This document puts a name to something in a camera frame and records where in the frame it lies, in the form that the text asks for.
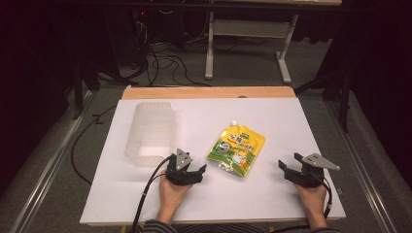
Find black stand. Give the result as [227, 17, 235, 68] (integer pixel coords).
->
[293, 69, 354, 133]
[71, 59, 102, 121]

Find yellow green spouted pouch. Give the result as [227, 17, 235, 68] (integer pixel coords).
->
[206, 119, 267, 179]

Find tangle of black floor cables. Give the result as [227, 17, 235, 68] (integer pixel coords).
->
[130, 9, 213, 88]

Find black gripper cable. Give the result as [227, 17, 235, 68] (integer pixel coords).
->
[315, 173, 333, 220]
[128, 154, 174, 233]

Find person's left hand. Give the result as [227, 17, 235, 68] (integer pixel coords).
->
[156, 176, 194, 214]

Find white metal desk frame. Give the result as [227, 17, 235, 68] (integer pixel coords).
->
[204, 11, 299, 85]

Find white table mat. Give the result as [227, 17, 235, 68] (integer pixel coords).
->
[79, 97, 347, 226]

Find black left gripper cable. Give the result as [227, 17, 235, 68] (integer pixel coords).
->
[128, 154, 174, 233]

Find metal floor rail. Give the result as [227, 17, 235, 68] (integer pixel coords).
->
[9, 89, 95, 233]
[325, 99, 397, 233]

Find thin black floor cable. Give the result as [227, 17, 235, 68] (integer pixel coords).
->
[70, 104, 119, 186]

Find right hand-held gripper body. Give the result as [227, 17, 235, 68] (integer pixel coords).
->
[292, 152, 341, 189]

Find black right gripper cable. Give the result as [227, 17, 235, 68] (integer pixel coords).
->
[315, 173, 333, 220]

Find person's right hand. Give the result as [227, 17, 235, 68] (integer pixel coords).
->
[292, 182, 328, 217]

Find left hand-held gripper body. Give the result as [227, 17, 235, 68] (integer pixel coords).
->
[165, 148, 196, 187]

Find translucent plastic container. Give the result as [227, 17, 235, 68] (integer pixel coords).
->
[123, 101, 177, 168]

